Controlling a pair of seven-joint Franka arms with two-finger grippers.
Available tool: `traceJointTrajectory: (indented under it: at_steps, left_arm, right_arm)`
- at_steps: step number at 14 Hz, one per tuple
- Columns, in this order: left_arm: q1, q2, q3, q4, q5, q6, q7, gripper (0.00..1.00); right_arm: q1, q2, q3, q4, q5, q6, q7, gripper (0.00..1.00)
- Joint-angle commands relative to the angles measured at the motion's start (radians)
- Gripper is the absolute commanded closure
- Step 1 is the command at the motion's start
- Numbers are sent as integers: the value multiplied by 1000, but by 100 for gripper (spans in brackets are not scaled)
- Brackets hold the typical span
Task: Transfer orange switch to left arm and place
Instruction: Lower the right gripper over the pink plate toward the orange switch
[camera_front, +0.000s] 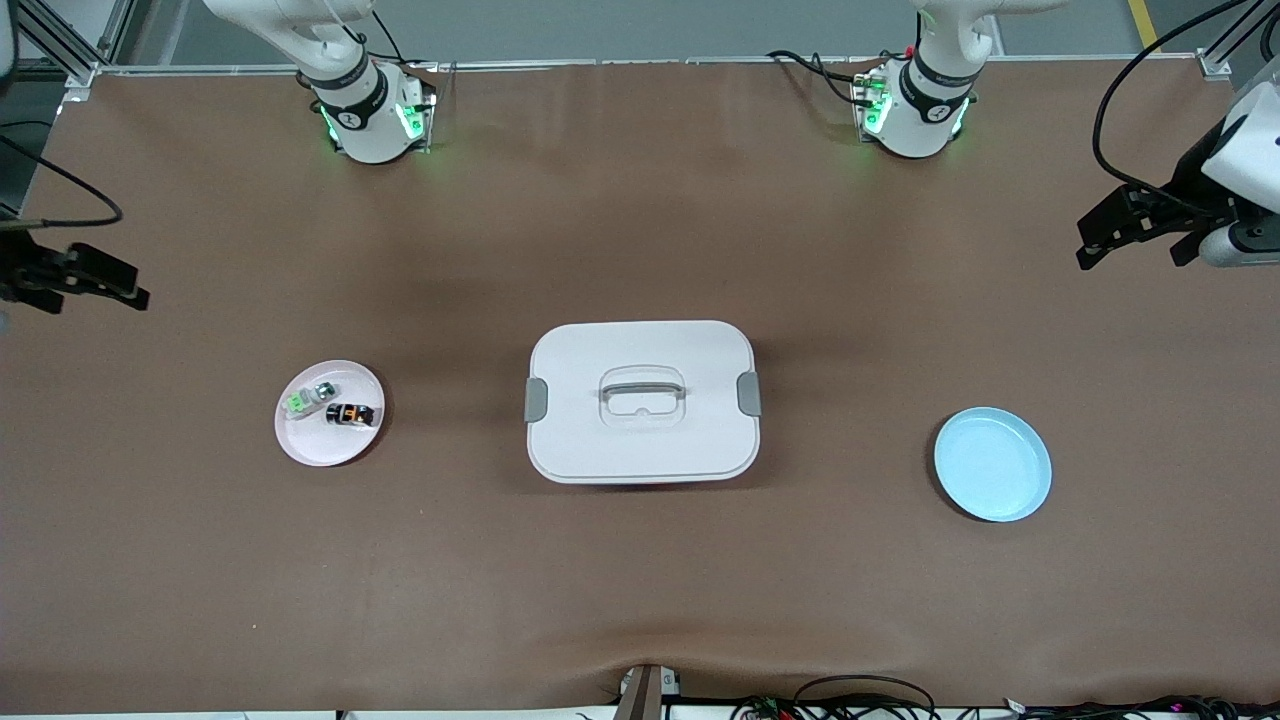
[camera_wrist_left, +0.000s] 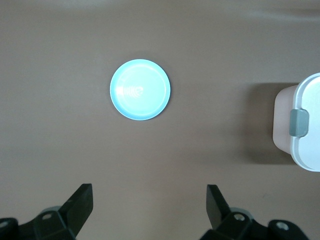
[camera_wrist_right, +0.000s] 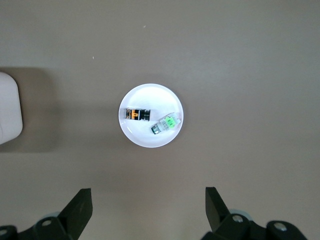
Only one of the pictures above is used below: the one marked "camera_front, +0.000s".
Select pink round plate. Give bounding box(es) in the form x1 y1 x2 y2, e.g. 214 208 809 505
274 359 387 468

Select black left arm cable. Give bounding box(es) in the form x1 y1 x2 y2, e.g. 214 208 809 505
1092 0 1251 217

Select brown table cover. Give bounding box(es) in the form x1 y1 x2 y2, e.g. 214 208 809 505
0 60 1280 716

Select black base cable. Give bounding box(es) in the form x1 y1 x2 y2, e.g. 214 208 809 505
368 10 438 69
767 50 883 107

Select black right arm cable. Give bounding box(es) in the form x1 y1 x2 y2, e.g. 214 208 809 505
0 135 124 227

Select white green switch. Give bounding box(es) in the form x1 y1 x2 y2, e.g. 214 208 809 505
285 380 341 421

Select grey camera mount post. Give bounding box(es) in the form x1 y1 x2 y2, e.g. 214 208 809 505
614 663 682 720

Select aluminium frame profile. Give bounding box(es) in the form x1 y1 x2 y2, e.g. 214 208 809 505
1195 0 1280 81
15 0 113 103

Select black looped cable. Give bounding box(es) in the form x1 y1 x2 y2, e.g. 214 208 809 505
730 674 941 720

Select white lidded box grey latches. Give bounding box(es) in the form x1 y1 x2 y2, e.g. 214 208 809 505
524 320 763 486

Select black right base cable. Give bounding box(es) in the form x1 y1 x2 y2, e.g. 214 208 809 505
368 10 438 69

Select black cable bundle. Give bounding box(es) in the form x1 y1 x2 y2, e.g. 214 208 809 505
1000 694 1280 720

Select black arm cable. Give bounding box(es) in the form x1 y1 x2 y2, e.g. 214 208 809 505
0 135 124 227
1092 0 1251 217

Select light blue round plate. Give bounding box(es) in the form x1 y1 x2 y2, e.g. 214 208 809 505
933 406 1053 523

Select black left base cable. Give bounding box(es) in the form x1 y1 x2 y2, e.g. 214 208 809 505
767 50 883 107

